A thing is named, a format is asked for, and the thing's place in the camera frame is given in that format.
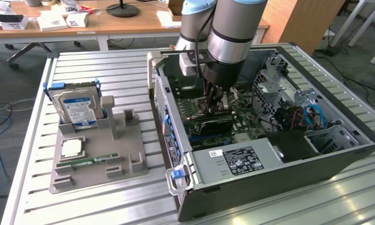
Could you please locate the blue expansion slot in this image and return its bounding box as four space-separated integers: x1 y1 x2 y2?
188 133 221 142

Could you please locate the CPU socket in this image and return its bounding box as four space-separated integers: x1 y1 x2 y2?
192 96 210 117

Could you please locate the white table frame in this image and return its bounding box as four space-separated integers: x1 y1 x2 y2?
328 0 375 47

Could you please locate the silver CPU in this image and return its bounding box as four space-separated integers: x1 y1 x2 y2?
61 139 84 158

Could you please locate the green motherboard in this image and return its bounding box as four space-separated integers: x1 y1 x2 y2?
168 78 269 152

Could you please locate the black wire bundle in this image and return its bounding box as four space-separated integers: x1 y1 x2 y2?
259 100 296 132

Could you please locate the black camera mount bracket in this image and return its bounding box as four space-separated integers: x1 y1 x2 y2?
186 52 218 64

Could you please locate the red wire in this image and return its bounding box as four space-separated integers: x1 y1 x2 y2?
292 108 304 131

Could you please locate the grey parts rack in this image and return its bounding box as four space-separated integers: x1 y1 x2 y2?
49 95 150 195

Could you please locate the grey power supply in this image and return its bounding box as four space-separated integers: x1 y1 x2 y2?
186 137 284 186

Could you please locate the open black PC case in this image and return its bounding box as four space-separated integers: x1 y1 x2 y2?
145 42 375 223

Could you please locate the blue wire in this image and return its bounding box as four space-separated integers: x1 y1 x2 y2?
303 104 329 130

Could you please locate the flat white box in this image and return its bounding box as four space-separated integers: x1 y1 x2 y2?
36 10 69 32

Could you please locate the large silver drive cage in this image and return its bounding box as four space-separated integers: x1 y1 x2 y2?
252 67 320 122

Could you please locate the black chair base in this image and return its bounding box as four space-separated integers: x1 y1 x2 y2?
4 41 53 70

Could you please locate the black and white box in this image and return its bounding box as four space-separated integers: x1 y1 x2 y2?
0 14 29 30

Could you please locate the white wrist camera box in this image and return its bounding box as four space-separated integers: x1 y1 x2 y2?
178 53 204 77

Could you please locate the wooden cabinet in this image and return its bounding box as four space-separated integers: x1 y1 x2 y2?
259 0 345 55

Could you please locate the white box with label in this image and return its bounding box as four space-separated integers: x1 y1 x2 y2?
64 13 90 28

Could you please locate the black power strip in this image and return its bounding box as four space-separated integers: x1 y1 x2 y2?
312 45 341 57

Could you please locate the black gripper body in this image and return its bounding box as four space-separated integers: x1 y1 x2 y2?
201 60 242 91

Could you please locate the grey floor cable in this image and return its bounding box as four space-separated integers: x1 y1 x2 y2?
0 97 34 112

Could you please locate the white paper stack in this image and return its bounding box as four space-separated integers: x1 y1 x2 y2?
154 9 182 29

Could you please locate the black lamp base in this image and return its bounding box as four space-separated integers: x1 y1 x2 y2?
105 0 140 18

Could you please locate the black power supply label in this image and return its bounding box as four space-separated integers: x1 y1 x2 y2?
222 146 265 177

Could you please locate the metal socket cover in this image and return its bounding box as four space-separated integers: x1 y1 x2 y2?
225 86 240 104

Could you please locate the low profile graphics card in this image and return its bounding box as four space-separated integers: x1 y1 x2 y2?
186 116 233 136

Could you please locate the wooden desk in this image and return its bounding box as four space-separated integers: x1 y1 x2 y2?
0 0 271 51

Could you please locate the small silver disk bay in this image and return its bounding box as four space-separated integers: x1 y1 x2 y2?
303 124 363 156

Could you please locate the silver chipset heat sink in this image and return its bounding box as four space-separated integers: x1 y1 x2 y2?
233 133 253 144

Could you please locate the clear bag of parts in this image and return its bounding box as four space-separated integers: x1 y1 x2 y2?
61 0 92 12

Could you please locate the hard disk in blue caddy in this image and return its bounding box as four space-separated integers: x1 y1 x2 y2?
42 78 101 130

